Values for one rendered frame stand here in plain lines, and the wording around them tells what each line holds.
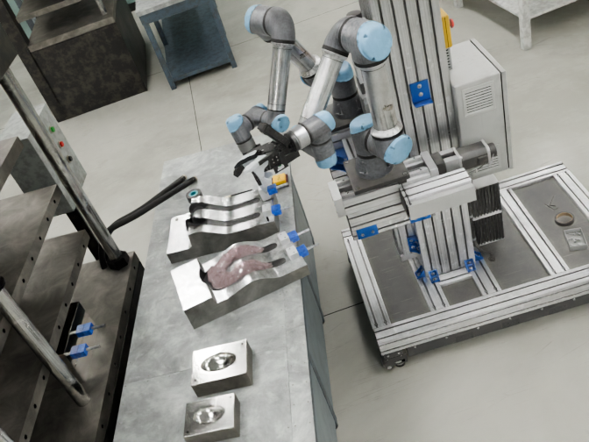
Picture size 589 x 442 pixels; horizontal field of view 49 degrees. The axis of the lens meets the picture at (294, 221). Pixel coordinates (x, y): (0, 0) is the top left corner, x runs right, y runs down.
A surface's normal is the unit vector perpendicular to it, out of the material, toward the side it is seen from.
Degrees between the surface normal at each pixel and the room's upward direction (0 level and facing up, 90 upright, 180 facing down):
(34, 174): 90
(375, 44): 82
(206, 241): 90
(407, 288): 0
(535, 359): 0
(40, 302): 0
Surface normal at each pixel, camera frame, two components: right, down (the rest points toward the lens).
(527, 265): -0.27, -0.75
